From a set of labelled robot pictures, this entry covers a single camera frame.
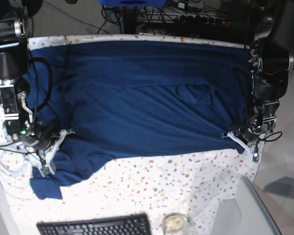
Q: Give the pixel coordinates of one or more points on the black computer keyboard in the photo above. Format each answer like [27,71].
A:
[137,224]

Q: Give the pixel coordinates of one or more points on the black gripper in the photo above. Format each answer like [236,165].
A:
[41,137]
[251,135]

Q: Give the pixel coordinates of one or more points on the clear glass jar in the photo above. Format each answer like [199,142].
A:
[175,224]

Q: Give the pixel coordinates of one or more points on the dark blue t-shirt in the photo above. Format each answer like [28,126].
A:
[137,99]

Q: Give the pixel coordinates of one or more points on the black power strip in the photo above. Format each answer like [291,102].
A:
[198,19]

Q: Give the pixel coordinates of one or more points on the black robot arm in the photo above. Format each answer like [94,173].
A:
[20,122]
[272,57]

